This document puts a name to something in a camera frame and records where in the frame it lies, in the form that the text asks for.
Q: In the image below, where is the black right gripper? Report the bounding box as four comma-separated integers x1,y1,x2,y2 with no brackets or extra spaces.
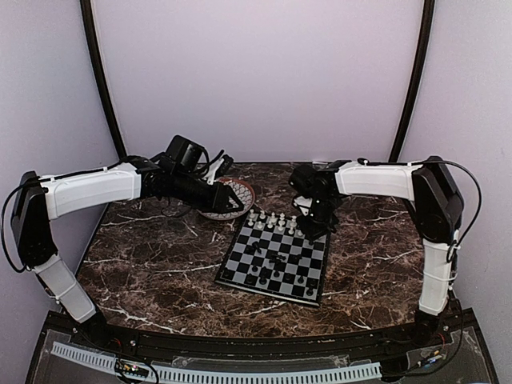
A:
295,196,338,242

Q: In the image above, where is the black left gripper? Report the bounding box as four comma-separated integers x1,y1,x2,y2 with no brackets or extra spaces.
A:
170,170,245,214

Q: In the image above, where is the black white chess board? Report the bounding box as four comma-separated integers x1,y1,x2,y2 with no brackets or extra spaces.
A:
214,209,330,308

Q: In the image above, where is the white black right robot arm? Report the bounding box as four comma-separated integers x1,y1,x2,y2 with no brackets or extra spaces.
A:
289,156,464,316

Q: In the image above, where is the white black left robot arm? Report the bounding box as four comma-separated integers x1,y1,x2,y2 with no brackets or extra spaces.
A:
10,155,245,349

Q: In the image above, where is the fallen black chess rook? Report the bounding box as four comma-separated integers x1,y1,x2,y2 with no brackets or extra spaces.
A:
245,242,262,254

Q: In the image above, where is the floral patterned ceramic plate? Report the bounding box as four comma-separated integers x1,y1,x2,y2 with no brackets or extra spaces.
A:
199,178,256,221

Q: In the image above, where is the white queen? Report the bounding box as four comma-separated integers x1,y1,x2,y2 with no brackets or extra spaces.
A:
278,214,286,228

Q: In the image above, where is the white rook near plate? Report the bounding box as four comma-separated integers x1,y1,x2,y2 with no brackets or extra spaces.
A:
248,210,256,226

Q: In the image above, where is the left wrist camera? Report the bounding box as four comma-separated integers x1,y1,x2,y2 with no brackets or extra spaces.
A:
166,135,206,169

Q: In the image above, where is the black front frame rail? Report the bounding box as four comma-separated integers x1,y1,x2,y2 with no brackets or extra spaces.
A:
39,310,481,363

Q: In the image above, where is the white slotted cable duct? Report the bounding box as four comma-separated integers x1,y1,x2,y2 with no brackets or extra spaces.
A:
50,342,382,383

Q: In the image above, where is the black right corner frame post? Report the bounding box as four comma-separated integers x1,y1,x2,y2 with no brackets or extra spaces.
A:
388,0,435,162

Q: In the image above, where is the black corner frame post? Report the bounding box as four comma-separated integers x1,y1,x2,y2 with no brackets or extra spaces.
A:
388,0,435,162
79,0,127,158

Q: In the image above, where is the black left corner frame post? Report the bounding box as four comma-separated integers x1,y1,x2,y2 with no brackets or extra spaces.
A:
79,0,127,158

